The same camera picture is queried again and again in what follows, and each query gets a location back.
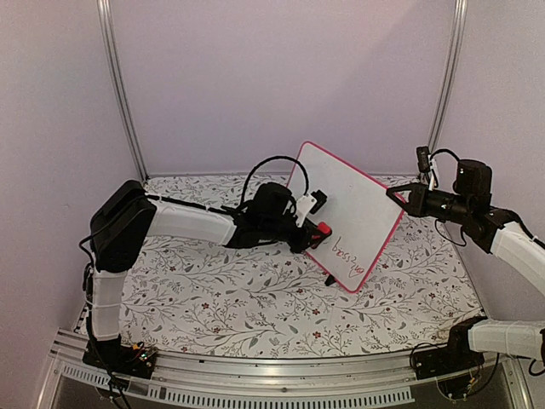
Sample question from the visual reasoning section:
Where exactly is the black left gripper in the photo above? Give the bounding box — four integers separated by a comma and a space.
261, 210, 325, 254

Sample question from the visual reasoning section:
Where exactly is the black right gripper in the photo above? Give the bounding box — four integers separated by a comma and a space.
386, 184, 472, 226

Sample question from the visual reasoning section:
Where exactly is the red whiteboard eraser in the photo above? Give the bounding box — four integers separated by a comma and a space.
317, 222, 332, 237

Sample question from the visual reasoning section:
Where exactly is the pink framed whiteboard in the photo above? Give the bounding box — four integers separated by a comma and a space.
297, 141, 404, 293

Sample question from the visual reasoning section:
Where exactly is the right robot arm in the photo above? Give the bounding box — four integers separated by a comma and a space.
387, 159, 544, 379

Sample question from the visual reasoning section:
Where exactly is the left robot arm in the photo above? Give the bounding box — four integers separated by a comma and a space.
78, 180, 332, 370

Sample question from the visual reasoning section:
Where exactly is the floral patterned table mat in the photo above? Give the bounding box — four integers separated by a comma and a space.
83, 174, 488, 358

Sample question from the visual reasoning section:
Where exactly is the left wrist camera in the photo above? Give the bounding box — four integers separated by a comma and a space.
295, 190, 328, 228

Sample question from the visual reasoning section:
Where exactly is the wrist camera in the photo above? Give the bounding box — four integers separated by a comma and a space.
295, 190, 328, 228
416, 146, 439, 191

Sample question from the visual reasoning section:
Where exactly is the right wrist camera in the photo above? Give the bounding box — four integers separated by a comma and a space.
416, 146, 439, 191

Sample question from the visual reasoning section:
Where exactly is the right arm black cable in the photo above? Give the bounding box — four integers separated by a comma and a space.
432, 147, 469, 250

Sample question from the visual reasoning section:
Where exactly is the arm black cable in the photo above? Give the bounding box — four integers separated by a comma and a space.
243, 155, 310, 205
432, 147, 469, 250

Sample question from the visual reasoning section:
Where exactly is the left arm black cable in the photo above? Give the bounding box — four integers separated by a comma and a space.
243, 155, 310, 205

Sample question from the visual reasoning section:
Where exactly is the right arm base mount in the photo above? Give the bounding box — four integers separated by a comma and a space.
409, 346, 485, 380

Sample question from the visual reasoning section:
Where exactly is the front aluminium rail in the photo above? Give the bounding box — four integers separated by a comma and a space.
37, 330, 543, 408

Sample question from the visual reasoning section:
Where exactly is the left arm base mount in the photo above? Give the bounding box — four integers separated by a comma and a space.
83, 338, 158, 379

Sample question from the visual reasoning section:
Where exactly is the left aluminium frame post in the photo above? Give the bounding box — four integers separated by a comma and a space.
96, 0, 149, 181

